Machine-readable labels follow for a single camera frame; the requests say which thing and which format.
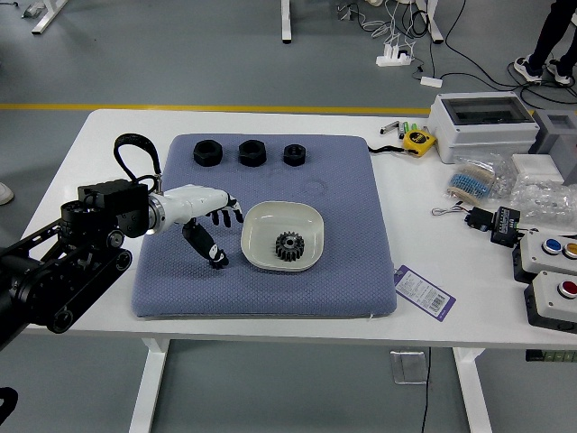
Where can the white table leg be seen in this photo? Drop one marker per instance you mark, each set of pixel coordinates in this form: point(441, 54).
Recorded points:
point(435, 27)
point(47, 18)
point(287, 22)

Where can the black rounded robot part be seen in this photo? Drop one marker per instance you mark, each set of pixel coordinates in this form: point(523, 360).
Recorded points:
point(8, 406)

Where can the small grey plastic box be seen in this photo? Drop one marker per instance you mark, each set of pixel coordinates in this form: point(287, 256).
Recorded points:
point(565, 153)

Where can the big black gear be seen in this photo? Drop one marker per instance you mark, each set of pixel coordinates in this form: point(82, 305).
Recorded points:
point(290, 250)

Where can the small black hex nut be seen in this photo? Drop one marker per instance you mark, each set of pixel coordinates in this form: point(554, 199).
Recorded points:
point(295, 161)

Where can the grey plug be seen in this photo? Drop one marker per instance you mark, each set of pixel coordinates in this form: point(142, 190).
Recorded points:
point(346, 12)

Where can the blue-grey cushion mat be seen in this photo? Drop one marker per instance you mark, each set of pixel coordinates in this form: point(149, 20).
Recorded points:
point(315, 279)

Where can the white table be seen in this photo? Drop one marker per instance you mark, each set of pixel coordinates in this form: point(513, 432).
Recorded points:
point(279, 122)

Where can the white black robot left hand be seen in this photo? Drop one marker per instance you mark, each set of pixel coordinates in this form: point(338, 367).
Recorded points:
point(194, 198)

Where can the small white adapter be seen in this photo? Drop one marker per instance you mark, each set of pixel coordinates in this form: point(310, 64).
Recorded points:
point(430, 81)

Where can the small black gear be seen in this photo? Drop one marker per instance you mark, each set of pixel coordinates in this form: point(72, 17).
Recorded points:
point(225, 265)

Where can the black table control panel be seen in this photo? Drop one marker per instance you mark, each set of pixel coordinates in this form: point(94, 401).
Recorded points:
point(550, 356)

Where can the blue yellow push-button box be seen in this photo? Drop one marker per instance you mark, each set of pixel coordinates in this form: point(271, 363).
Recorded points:
point(536, 259)

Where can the purple barcode tag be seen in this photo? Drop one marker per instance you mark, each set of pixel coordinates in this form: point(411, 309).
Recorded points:
point(424, 293)

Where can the grey electrical enclosure box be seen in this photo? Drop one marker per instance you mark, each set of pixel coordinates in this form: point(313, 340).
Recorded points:
point(487, 135)

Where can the clear bag of resistors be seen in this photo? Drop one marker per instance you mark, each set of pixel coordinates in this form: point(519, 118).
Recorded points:
point(469, 182)

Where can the black module with green print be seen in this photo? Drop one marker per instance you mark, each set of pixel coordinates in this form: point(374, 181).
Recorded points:
point(505, 227)

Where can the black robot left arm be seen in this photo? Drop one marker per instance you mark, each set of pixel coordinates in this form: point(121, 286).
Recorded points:
point(45, 275)

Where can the flat white box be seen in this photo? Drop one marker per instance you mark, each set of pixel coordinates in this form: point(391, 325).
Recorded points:
point(536, 169)

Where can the red push-button box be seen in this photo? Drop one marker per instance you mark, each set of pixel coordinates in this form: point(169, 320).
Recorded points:
point(545, 297)

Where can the clear plastic holder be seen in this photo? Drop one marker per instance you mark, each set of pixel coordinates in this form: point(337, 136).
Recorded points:
point(408, 367)

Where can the white square dish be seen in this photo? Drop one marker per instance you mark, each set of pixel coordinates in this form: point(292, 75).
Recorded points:
point(293, 214)

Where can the large black hex nut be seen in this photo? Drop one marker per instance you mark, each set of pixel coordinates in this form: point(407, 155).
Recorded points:
point(207, 161)
point(252, 161)

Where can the green batteries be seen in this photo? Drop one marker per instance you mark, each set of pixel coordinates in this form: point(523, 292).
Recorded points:
point(408, 126)

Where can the white power strip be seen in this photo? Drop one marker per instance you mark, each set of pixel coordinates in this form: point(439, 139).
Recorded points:
point(387, 61)

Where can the yellow tape measure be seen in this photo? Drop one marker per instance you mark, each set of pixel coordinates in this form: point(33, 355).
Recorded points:
point(417, 140)

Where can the crumpled clear plastic bag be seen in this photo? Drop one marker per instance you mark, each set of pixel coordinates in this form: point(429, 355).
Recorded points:
point(545, 200)

